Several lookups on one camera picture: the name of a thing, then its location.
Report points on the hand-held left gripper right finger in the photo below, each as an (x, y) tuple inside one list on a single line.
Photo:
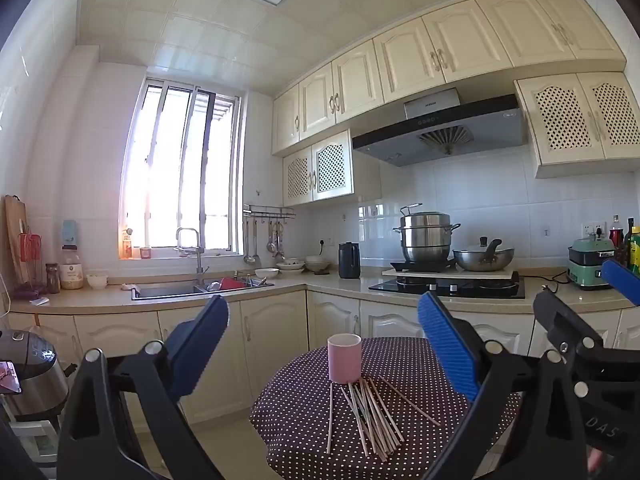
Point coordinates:
[(450, 345)]

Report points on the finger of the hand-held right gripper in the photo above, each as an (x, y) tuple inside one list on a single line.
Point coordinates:
[(622, 280), (560, 320)]

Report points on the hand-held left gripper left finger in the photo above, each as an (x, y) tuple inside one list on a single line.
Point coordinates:
[(200, 340)]

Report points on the pink cup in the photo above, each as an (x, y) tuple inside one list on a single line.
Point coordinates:
[(344, 360)]

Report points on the set of wooden chopsticks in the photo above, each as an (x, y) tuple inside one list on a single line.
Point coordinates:
[(370, 420)]

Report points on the person's right hand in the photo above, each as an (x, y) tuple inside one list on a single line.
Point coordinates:
[(596, 460)]

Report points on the yellow-green oil bottle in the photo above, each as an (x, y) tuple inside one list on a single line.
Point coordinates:
[(635, 247)]

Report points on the green multi-cooker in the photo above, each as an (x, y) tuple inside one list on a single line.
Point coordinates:
[(590, 265)]

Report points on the red-label dark bottle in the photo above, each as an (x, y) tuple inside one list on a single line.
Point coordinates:
[(616, 235)]

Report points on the stainless steel sink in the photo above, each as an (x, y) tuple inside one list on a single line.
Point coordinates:
[(165, 290)]

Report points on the red dish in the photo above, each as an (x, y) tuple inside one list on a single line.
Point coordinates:
[(232, 284)]

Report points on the black gas cooktop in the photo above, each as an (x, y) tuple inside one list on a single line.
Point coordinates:
[(400, 287)]

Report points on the metal sink faucet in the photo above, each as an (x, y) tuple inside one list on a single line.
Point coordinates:
[(198, 255)]

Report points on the hanging metal ladle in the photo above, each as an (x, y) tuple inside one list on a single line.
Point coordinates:
[(250, 257)]

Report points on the small red cup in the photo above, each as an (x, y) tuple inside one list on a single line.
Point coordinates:
[(145, 253)]

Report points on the stainless steel steamer pot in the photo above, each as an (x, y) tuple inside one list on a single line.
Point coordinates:
[(425, 240)]

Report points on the orange bottle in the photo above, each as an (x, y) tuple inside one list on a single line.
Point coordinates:
[(127, 247)]

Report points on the small white bowl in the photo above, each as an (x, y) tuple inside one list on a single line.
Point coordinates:
[(97, 281)]

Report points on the hanging metal spoons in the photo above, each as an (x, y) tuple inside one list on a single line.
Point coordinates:
[(272, 245)]

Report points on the brown polka-dot tablecloth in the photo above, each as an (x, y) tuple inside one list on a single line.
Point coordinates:
[(300, 410)]

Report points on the black electric kettle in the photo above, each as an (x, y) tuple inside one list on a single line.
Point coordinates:
[(349, 260)]

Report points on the stacked white bowls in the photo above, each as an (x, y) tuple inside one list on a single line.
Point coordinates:
[(317, 264)]

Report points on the clear plastic jar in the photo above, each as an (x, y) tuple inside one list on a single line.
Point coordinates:
[(72, 272)]

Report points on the small brown jar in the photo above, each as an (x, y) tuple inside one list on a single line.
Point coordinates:
[(52, 280)]

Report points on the silver rice cooker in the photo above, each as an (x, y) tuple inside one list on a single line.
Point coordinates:
[(35, 375)]

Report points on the sliding kitchen window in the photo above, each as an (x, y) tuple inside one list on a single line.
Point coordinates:
[(170, 170)]

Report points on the dark purple cloth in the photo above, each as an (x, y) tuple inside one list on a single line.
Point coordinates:
[(27, 291)]

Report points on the red hanging kitchen tool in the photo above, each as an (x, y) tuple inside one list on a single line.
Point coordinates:
[(31, 247)]

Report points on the white low shelf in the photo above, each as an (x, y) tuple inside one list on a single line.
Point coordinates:
[(35, 442)]

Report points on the grey range hood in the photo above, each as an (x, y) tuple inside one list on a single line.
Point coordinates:
[(395, 142)]

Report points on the wooden cutting board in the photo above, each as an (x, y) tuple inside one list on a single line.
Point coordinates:
[(12, 240)]

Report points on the cream upper kitchen cabinets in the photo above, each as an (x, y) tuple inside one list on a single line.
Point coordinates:
[(405, 60)]

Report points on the double wall socket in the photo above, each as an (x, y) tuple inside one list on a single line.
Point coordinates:
[(594, 230)]

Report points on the metal utensil rail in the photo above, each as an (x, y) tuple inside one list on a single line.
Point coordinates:
[(270, 208)]

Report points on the wall socket with plug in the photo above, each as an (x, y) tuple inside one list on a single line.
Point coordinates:
[(323, 245)]

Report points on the blue wall-mounted holder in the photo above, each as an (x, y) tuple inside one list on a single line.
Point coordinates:
[(70, 232)]

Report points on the large lattice-door wall cabinet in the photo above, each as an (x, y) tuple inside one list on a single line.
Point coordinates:
[(565, 120)]

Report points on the small lattice-door wall cabinet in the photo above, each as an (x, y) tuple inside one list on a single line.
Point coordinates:
[(330, 167)]

